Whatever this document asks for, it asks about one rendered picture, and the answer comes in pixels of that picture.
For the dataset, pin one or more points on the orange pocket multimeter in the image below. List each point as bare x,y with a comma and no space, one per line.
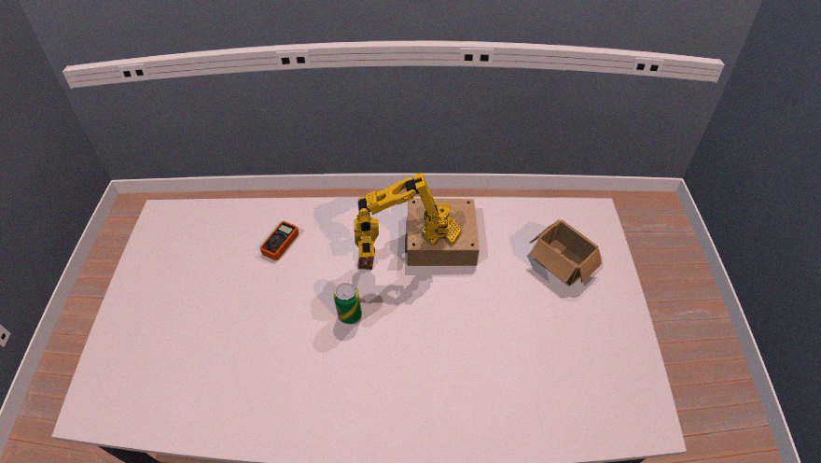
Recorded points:
279,240

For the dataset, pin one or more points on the green and yellow drink can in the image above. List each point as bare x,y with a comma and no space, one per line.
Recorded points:
347,303

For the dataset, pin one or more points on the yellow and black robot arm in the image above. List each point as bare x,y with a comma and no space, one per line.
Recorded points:
436,224

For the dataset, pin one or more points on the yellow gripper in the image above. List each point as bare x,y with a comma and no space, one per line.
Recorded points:
366,247

